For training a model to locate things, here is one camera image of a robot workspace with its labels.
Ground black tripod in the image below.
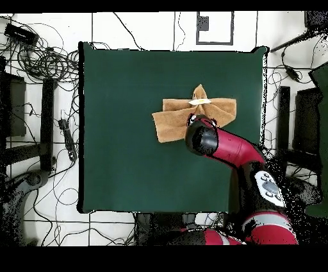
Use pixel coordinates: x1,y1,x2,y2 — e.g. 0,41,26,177
270,11,328,53

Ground grey floor frame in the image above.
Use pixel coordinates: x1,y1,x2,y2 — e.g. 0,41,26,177
195,11,234,46

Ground black flat case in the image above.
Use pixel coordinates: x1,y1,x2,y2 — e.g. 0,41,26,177
293,87,324,155
0,72,27,138

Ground black stand bar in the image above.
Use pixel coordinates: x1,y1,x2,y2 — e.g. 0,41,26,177
275,85,291,178
39,78,56,173

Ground tangled black cables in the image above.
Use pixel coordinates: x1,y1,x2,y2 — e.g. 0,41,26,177
0,15,80,85

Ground tan terry towel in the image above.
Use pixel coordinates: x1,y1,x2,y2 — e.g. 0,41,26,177
151,83,237,144

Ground black power adapter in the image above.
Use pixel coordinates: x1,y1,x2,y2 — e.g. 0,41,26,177
283,64,301,83

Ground black box on floor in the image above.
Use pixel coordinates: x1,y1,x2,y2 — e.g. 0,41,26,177
4,22,39,47

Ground black power strip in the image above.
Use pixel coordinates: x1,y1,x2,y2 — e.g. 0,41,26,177
58,118,78,162

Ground dark green table cloth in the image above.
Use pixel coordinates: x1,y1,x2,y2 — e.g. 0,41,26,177
78,41,268,215

